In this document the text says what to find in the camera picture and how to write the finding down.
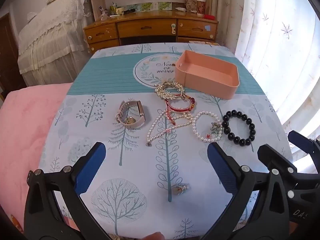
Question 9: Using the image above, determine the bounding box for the pearl necklace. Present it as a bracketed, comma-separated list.
[146, 110, 193, 147]

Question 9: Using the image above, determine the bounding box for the orange snack box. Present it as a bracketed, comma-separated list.
[189, 40, 220, 46]

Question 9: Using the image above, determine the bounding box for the pink plastic box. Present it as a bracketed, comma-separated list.
[174, 50, 240, 100]

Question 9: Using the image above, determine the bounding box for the white floral curtain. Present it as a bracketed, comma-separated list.
[214, 0, 320, 175]

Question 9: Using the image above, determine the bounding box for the red patterned paper cup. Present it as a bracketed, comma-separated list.
[196, 0, 207, 15]

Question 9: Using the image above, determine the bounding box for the brown patterned box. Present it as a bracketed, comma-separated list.
[184, 0, 198, 13]

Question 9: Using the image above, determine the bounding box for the tree print tablecloth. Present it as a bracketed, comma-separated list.
[37, 42, 294, 240]

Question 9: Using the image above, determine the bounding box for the red string bracelet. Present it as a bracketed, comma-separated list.
[165, 94, 196, 125]

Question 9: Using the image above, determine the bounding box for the small silver crystal ring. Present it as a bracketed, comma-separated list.
[173, 183, 190, 195]

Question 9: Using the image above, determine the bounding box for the pink blanket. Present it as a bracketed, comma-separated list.
[0, 82, 80, 240]

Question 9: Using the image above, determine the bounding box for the beige strap watch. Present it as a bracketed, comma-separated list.
[114, 100, 147, 130]

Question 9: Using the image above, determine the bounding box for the pearl bracelet with charm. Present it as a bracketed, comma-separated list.
[192, 111, 224, 142]

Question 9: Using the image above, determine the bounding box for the wooden desk with drawers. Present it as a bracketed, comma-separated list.
[83, 10, 218, 55]

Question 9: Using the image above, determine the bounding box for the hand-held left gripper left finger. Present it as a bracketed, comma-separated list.
[24, 142, 118, 240]

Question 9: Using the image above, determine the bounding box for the black bead bracelet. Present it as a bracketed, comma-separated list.
[222, 109, 256, 147]

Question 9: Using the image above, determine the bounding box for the white lace furniture cover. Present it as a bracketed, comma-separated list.
[17, 0, 93, 88]

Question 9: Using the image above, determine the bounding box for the floral picture panel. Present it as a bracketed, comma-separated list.
[117, 1, 173, 12]

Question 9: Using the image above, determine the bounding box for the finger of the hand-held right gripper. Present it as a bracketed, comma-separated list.
[257, 144, 305, 189]
[287, 130, 320, 157]

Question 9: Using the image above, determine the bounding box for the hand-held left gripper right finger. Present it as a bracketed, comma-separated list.
[200, 142, 292, 240]

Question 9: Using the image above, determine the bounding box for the dark wooden door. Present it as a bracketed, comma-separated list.
[0, 12, 27, 99]

